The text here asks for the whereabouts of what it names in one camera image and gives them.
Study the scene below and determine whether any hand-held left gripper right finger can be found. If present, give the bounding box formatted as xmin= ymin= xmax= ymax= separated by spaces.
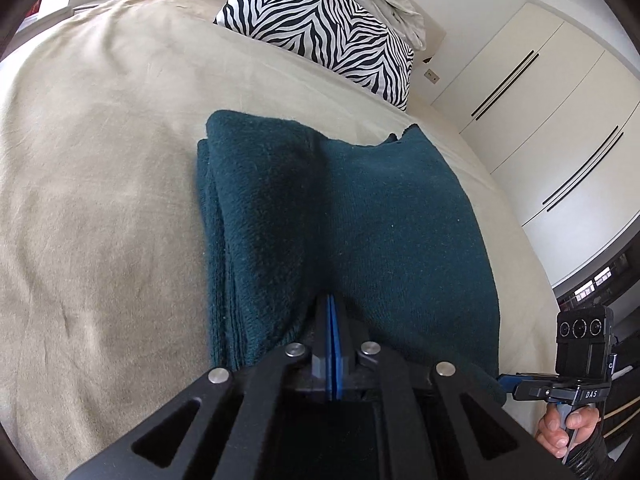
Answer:
xmin=331 ymin=294 xmax=576 ymax=480

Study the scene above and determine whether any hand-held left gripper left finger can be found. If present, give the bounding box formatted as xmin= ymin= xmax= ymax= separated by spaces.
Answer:
xmin=65 ymin=294 xmax=333 ymax=480

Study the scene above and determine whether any dark teal towel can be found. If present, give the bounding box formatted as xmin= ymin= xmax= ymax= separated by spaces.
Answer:
xmin=196 ymin=109 xmax=507 ymax=480

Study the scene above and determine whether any person's right forearm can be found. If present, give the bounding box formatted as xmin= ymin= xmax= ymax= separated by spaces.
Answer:
xmin=565 ymin=425 xmax=618 ymax=480

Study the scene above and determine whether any person's right hand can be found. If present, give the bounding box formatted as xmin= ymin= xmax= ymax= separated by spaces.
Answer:
xmin=536 ymin=405 xmax=608 ymax=458

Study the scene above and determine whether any white wardrobe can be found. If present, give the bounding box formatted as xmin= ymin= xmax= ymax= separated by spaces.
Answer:
xmin=431 ymin=2 xmax=640 ymax=288

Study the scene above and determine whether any beige bed blanket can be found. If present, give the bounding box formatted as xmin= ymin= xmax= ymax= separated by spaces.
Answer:
xmin=0 ymin=0 xmax=561 ymax=480

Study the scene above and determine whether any zebra print pillow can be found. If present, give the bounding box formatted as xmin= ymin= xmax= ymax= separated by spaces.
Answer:
xmin=214 ymin=0 xmax=416 ymax=112

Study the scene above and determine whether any beige padded headboard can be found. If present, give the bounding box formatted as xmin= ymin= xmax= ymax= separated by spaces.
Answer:
xmin=180 ymin=0 xmax=448 ymax=58

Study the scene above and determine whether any white crumpled pillow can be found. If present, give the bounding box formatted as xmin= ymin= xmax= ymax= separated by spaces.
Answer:
xmin=320 ymin=0 xmax=427 ymax=52

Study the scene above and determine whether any long dark wardrobe handle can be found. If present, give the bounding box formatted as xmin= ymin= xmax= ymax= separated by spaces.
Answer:
xmin=470 ymin=50 xmax=540 ymax=121
xmin=542 ymin=126 xmax=625 ymax=212

